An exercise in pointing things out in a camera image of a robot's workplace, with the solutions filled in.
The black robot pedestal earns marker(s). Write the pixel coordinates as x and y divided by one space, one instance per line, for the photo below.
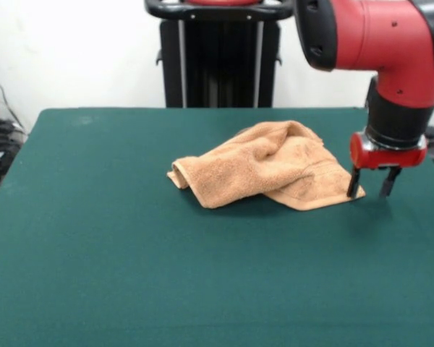
220 65

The tan terry towel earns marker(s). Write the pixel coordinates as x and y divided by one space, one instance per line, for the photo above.
246 170

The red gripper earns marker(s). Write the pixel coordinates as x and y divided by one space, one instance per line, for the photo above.
383 157

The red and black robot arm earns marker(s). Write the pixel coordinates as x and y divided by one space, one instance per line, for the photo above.
376 36

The dark green table cloth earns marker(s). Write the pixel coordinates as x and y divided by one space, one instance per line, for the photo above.
130 271

